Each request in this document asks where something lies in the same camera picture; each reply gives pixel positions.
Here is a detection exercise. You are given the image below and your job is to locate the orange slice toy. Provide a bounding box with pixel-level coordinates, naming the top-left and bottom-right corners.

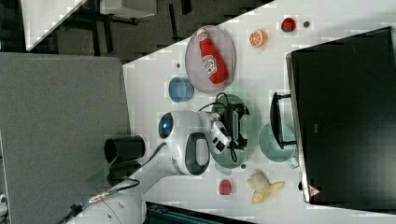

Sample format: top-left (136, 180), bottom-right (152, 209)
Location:
top-left (248, 30), bottom-right (268, 48)

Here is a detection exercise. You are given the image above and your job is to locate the peeled banana toy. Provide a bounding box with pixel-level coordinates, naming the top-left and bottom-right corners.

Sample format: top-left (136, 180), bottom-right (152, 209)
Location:
top-left (247, 171), bottom-right (285, 204)

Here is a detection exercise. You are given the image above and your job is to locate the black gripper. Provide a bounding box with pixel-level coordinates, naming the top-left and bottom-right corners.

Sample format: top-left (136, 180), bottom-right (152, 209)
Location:
top-left (230, 104), bottom-right (250, 149)

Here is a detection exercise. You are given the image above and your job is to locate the blue metal frame rail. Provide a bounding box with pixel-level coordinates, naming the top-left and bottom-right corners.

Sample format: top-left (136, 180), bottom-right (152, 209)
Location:
top-left (144, 202), bottom-right (253, 224)

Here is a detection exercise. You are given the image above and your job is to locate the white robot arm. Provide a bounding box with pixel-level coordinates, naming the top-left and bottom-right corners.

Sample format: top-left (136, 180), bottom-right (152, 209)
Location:
top-left (65, 103), bottom-right (250, 224)

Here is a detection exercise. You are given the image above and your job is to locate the black round container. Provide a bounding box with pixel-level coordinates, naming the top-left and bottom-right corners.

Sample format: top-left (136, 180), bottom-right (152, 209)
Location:
top-left (104, 135), bottom-right (146, 186)

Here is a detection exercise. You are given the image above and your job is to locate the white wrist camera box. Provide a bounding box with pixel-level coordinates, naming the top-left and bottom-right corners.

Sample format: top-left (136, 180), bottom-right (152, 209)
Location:
top-left (211, 121), bottom-right (232, 154)

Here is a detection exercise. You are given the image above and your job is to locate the green oval plastic strainer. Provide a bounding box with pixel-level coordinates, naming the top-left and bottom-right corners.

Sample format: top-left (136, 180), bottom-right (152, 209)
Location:
top-left (211, 92), bottom-right (259, 175)

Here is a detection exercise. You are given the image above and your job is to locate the red strawberry toy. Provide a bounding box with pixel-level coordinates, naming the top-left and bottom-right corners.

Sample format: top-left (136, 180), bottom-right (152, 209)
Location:
top-left (219, 179), bottom-right (232, 195)

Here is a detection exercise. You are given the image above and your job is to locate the blue plastic bowl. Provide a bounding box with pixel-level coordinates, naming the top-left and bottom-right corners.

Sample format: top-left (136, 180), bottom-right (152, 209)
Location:
top-left (168, 77), bottom-right (194, 103)

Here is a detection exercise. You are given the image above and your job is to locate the silver toaster oven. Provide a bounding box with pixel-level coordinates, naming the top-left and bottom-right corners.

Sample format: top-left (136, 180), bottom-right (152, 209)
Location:
top-left (270, 26), bottom-right (396, 214)

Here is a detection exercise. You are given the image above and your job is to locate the round grey plate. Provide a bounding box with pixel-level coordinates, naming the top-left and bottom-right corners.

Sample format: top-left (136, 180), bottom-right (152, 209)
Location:
top-left (185, 25), bottom-right (236, 93)

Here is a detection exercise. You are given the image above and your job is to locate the red ketchup bottle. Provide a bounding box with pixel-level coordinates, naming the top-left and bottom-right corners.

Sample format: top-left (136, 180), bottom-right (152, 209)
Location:
top-left (197, 28), bottom-right (229, 84)

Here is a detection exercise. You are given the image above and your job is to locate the green plastic cup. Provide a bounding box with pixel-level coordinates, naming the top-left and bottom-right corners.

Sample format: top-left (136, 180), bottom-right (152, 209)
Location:
top-left (258, 123), bottom-right (300, 169)

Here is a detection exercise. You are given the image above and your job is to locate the small dark red toy fruit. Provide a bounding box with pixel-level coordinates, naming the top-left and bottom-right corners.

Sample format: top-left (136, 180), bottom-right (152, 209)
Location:
top-left (281, 18), bottom-right (296, 33)

